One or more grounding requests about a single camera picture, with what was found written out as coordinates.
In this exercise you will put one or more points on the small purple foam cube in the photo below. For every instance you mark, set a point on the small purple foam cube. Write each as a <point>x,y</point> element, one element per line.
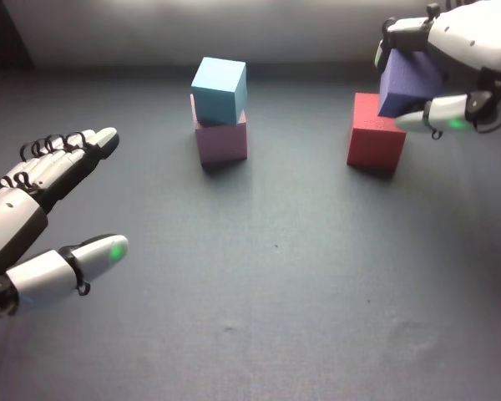
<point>405,83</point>

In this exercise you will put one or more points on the red foam cube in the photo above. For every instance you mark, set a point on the red foam cube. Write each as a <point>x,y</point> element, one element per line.
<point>373,144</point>

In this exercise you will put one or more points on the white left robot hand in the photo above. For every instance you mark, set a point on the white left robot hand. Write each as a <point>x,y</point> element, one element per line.
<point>12,213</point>

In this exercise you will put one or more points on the pink foam cube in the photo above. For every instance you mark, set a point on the pink foam cube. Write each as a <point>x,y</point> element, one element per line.
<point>221,144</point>

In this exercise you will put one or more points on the grey table cloth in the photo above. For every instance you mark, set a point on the grey table cloth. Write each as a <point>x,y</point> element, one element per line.
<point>275,334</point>

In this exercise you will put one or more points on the small blue foam cube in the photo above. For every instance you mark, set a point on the small blue foam cube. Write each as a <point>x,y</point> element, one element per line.
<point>217,92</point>

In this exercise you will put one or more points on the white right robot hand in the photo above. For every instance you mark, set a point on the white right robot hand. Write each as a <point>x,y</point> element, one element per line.
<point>480,37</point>

